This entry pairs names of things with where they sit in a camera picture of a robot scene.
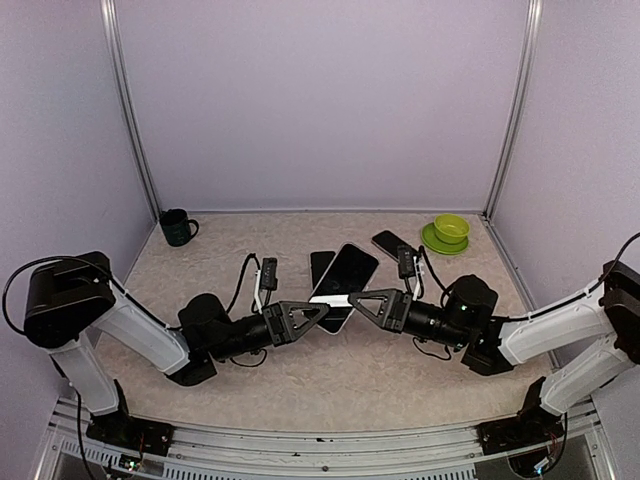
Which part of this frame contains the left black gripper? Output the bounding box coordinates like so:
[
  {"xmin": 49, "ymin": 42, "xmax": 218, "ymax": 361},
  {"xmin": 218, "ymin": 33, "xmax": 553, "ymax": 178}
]
[{"xmin": 209, "ymin": 301, "xmax": 330, "ymax": 362}]

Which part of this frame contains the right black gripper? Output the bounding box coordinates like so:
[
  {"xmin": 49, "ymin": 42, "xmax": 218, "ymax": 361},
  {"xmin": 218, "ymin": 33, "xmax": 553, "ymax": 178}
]
[{"xmin": 349, "ymin": 286, "xmax": 471, "ymax": 349}]

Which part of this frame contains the clear case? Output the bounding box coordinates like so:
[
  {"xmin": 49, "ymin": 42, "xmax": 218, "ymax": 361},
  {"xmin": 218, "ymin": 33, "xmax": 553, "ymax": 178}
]
[{"xmin": 306, "ymin": 241, "xmax": 382, "ymax": 336}]

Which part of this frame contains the black phone face up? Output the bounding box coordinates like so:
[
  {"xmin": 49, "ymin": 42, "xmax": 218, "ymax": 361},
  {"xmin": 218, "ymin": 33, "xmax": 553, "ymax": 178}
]
[{"xmin": 309, "ymin": 250, "xmax": 336, "ymax": 290}]

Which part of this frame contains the purple-edged black-screen phone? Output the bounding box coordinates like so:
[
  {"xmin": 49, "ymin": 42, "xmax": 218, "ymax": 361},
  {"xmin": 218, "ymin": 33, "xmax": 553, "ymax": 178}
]
[{"xmin": 371, "ymin": 230, "xmax": 417, "ymax": 260}]

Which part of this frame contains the pink phone face down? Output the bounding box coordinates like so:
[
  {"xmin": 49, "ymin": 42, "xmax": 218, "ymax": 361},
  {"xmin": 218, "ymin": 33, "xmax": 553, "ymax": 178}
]
[{"xmin": 311, "ymin": 243, "xmax": 379, "ymax": 298}]

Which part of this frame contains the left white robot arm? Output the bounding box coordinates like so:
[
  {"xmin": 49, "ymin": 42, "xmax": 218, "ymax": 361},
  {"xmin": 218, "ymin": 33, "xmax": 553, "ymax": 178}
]
[{"xmin": 8, "ymin": 251, "xmax": 330, "ymax": 445}]

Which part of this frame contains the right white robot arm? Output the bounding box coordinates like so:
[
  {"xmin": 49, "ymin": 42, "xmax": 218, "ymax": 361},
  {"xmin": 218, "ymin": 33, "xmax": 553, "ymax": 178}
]
[{"xmin": 348, "ymin": 260, "xmax": 639, "ymax": 444}]

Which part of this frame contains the green bowl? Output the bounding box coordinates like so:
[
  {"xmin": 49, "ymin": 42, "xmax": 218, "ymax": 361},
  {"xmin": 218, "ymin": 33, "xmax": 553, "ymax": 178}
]
[{"xmin": 433, "ymin": 213, "xmax": 470, "ymax": 245}]

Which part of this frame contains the dark green mug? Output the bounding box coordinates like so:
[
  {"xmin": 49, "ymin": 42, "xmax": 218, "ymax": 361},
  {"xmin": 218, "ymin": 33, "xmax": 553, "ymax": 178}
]
[{"xmin": 159, "ymin": 208, "xmax": 200, "ymax": 247}]

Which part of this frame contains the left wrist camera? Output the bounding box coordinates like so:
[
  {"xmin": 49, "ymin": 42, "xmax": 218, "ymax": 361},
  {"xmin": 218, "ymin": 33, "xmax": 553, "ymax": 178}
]
[{"xmin": 251, "ymin": 257, "xmax": 278, "ymax": 313}]

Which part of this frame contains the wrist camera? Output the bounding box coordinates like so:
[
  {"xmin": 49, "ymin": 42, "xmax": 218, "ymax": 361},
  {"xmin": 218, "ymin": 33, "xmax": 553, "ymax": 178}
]
[
  {"xmin": 251, "ymin": 257, "xmax": 278, "ymax": 313},
  {"xmin": 397, "ymin": 245, "xmax": 425, "ymax": 300}
]

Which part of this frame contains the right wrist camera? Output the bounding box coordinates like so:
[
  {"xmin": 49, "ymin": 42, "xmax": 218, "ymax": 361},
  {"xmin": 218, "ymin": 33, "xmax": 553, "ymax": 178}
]
[{"xmin": 397, "ymin": 245, "xmax": 425, "ymax": 300}]

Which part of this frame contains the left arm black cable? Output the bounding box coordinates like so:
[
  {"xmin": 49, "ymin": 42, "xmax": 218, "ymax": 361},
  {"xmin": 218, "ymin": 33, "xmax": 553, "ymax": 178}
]
[{"xmin": 2, "ymin": 253, "xmax": 266, "ymax": 369}]

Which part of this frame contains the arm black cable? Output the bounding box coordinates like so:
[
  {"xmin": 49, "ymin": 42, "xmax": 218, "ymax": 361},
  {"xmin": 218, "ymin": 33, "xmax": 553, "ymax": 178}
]
[
  {"xmin": 2, "ymin": 253, "xmax": 266, "ymax": 369},
  {"xmin": 412, "ymin": 230, "xmax": 640, "ymax": 361}
]

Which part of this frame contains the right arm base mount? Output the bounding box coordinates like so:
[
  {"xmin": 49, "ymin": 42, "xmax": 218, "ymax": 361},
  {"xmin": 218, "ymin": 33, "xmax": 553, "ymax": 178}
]
[{"xmin": 477, "ymin": 377, "xmax": 567, "ymax": 455}]

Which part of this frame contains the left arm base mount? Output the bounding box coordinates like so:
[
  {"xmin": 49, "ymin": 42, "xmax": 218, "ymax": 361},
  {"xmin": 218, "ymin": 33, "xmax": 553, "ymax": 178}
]
[{"xmin": 86, "ymin": 380, "xmax": 174, "ymax": 457}]

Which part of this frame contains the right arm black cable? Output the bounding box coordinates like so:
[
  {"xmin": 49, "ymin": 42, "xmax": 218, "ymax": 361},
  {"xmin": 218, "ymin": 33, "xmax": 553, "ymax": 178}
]
[{"xmin": 412, "ymin": 230, "xmax": 640, "ymax": 361}]

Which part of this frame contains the front aluminium rail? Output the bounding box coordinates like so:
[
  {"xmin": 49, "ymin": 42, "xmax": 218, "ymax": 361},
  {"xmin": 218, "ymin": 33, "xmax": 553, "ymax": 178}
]
[{"xmin": 34, "ymin": 424, "xmax": 616, "ymax": 480}]

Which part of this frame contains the right aluminium frame post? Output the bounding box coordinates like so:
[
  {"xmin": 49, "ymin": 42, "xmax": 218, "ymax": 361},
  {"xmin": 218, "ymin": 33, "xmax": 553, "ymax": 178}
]
[{"xmin": 483, "ymin": 0, "xmax": 543, "ymax": 222}]

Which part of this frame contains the aluminium frame post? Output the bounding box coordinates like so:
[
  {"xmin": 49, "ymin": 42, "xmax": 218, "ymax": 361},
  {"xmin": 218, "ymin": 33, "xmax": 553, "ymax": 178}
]
[
  {"xmin": 100, "ymin": 0, "xmax": 162, "ymax": 222},
  {"xmin": 483, "ymin": 0, "xmax": 543, "ymax": 222}
]

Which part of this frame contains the left aluminium frame post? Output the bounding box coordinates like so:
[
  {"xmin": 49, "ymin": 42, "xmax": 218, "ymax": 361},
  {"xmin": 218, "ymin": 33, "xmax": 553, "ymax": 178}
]
[{"xmin": 100, "ymin": 0, "xmax": 162, "ymax": 222}]

